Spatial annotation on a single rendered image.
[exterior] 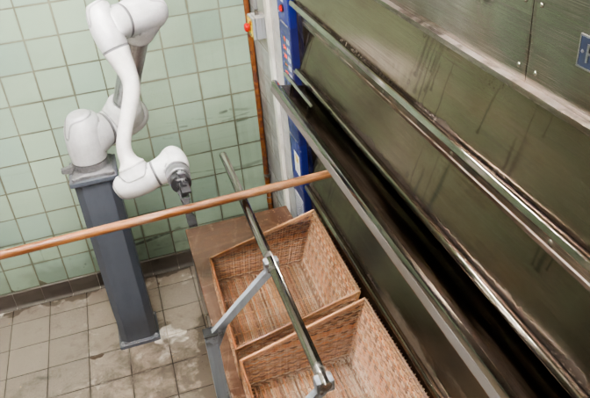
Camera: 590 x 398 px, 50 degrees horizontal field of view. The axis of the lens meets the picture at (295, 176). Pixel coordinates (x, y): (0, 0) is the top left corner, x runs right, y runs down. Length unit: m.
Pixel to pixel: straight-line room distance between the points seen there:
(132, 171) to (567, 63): 1.70
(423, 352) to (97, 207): 1.65
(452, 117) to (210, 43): 2.07
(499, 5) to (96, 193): 2.10
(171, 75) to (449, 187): 2.07
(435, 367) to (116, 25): 1.57
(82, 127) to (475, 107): 1.86
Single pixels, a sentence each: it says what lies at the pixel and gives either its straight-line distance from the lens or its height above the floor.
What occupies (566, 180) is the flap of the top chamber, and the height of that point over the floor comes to 1.79.
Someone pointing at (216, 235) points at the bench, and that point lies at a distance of 3.08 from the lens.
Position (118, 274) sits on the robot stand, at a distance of 3.19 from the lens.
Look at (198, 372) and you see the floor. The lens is 3.26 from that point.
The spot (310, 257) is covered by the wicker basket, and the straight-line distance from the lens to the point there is 2.73.
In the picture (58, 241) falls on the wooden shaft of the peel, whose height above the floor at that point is 1.20.
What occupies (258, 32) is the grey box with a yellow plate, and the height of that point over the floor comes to 1.44.
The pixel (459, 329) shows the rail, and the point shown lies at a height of 1.45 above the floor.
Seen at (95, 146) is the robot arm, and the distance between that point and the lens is 2.85.
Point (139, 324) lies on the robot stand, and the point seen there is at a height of 0.13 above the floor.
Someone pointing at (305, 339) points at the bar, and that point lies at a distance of 1.68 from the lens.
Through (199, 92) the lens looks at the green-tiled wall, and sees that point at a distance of 3.37.
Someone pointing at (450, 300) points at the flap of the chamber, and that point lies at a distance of 1.43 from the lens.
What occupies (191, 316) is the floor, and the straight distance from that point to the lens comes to 3.55.
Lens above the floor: 2.38
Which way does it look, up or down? 31 degrees down
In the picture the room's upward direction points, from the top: 5 degrees counter-clockwise
